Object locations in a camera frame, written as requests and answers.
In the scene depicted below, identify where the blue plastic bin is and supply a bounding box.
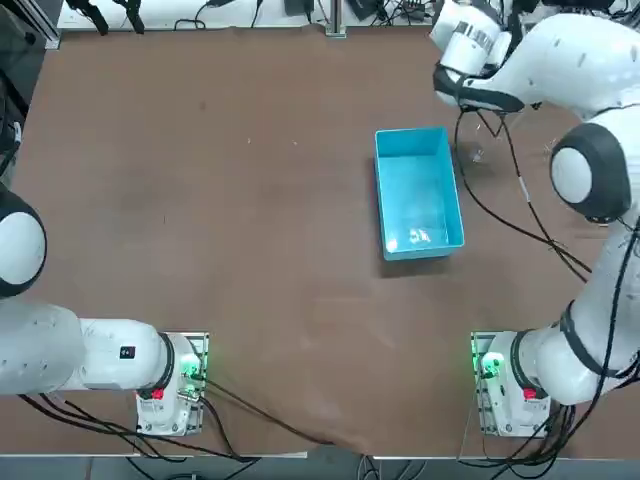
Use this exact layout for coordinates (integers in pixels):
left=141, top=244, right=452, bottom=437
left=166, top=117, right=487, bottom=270
left=373, top=124, right=467, bottom=262

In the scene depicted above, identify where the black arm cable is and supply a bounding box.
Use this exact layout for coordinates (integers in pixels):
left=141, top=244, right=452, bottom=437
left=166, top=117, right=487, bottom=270
left=453, top=112, right=594, bottom=276

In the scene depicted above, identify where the black base cable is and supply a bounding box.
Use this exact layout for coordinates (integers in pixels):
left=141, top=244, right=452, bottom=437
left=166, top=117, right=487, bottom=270
left=199, top=377, right=351, bottom=449

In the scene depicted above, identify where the black cable with white tag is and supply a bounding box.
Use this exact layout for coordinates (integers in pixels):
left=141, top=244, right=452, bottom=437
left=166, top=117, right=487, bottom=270
left=492, top=112, right=594, bottom=284

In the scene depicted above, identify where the aluminium frame post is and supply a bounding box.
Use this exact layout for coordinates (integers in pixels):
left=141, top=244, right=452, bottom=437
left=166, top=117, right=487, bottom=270
left=324, top=0, right=349, bottom=39

